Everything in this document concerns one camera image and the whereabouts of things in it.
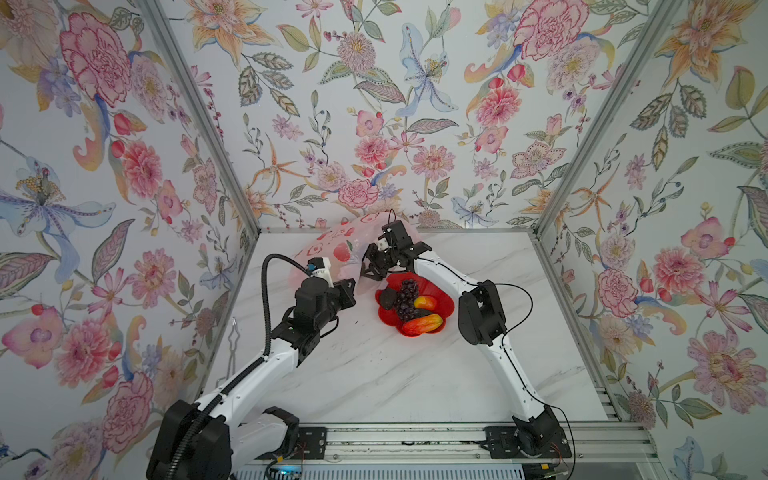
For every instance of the aluminium corner post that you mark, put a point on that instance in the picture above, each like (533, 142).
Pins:
(659, 20)
(162, 33)

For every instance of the aluminium corner post left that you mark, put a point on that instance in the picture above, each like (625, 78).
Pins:
(162, 33)

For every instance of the pink plastic bag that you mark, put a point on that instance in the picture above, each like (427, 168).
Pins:
(345, 246)

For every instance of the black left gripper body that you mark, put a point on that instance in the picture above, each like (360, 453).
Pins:
(344, 300)

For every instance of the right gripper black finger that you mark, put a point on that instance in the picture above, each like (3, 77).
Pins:
(365, 270)
(377, 273)

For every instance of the dark purple toy grapes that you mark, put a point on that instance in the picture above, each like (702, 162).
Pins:
(404, 306)

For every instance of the red orange toy mango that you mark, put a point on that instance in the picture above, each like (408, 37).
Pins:
(422, 325)

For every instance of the red flower-shaped plastic plate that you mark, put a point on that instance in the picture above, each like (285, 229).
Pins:
(446, 305)

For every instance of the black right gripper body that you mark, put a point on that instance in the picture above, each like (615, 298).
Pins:
(391, 256)

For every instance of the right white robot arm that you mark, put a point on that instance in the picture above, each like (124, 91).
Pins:
(539, 429)

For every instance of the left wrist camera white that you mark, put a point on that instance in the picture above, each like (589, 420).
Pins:
(320, 267)

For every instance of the red yellow toy peach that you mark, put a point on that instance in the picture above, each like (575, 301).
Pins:
(427, 303)

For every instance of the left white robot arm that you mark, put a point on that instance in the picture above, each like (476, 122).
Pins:
(210, 437)

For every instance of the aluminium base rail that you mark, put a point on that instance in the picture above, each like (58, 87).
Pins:
(463, 442)

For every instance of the dark toy avocado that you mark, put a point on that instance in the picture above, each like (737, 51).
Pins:
(388, 298)

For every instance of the aluminium corner post right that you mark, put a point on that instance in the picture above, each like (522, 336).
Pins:
(659, 20)

